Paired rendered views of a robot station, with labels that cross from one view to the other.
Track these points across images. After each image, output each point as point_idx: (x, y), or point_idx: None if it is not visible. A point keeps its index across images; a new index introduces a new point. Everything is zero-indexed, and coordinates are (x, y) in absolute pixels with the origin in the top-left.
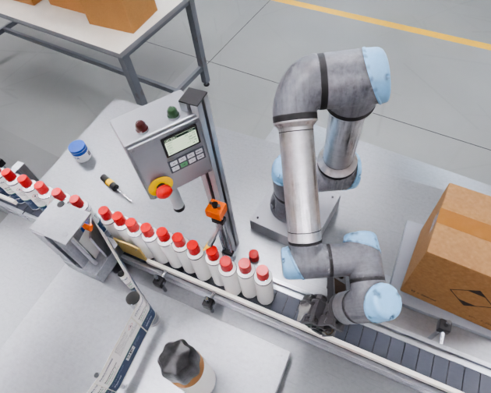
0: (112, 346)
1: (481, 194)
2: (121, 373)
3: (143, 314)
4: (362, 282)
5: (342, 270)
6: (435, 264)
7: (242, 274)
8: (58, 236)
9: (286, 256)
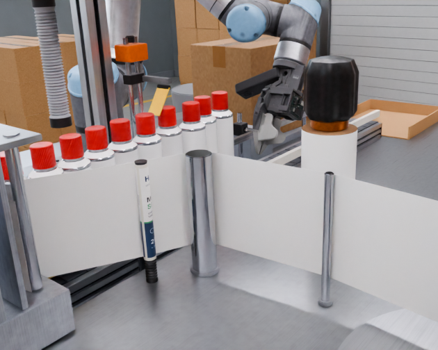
0: (238, 317)
1: (211, 41)
2: (310, 251)
3: (218, 193)
4: (284, 7)
5: (269, 10)
6: (258, 63)
7: (209, 117)
8: (7, 139)
9: (243, 5)
